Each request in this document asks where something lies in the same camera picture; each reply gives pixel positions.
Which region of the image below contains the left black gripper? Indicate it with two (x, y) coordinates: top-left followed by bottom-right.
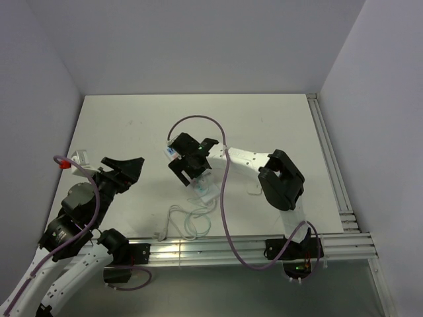
(86, 156), (144, 225)

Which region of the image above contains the white colourful power strip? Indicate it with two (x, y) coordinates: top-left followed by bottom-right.
(163, 145), (221, 205)

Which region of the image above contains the white two-pin plug adapter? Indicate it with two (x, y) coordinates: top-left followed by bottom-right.
(247, 184), (262, 195)

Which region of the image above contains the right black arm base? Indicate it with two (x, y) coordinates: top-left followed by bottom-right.
(264, 237), (324, 279)

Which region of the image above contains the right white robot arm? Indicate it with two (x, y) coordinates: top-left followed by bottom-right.
(167, 133), (311, 258)

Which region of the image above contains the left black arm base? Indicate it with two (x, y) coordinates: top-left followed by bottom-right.
(103, 243), (151, 285)

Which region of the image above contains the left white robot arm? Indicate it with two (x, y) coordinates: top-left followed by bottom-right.
(1, 155), (144, 316)

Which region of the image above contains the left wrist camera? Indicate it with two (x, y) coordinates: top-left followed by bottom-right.
(71, 149), (97, 177)

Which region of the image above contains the teal charging cable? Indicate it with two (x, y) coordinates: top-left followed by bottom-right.
(184, 197), (214, 239)

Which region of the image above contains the white power strip cord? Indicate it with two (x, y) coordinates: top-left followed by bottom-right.
(152, 197), (219, 242)

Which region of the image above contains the aluminium frame rail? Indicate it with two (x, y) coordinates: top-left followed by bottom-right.
(18, 92), (397, 317)

